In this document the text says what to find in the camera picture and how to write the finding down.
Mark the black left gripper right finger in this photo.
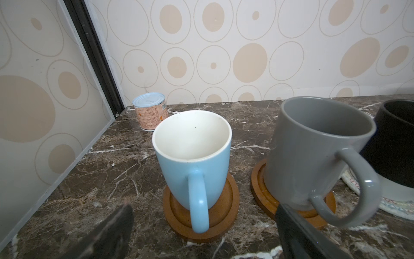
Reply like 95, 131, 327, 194
275, 204, 351, 259

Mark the brown wooden coaster front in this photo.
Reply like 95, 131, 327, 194
251, 159, 328, 229

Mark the blue handled white mug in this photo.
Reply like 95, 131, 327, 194
152, 110, 232, 233

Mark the pink jar grey lid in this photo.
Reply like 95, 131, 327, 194
132, 92, 169, 131

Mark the grey mug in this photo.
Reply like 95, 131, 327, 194
264, 97, 382, 228

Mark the brown wooden coaster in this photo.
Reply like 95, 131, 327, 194
163, 173, 240, 243
251, 159, 328, 229

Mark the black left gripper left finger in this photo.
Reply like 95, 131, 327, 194
61, 203, 134, 259

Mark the black mug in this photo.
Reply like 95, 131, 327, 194
360, 99, 414, 188

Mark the multicolour woven coaster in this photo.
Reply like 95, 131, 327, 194
341, 169, 414, 221

